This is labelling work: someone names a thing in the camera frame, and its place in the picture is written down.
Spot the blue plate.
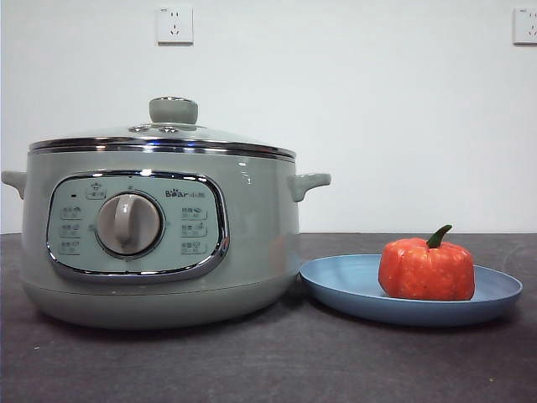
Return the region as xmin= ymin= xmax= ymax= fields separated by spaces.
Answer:
xmin=299 ymin=254 xmax=524 ymax=327

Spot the orange pumpkin with green stem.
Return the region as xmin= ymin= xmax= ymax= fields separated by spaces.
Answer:
xmin=378 ymin=224 xmax=476 ymax=301

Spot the glass lid with green knob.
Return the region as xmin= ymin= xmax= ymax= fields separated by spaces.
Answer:
xmin=29 ymin=96 xmax=297 ymax=160

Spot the pale green electric steamer pot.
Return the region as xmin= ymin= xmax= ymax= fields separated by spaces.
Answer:
xmin=1 ymin=144 xmax=332 ymax=329

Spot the white wall socket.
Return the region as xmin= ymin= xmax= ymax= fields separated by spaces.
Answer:
xmin=157 ymin=5 xmax=195 ymax=45
xmin=513 ymin=7 xmax=537 ymax=45

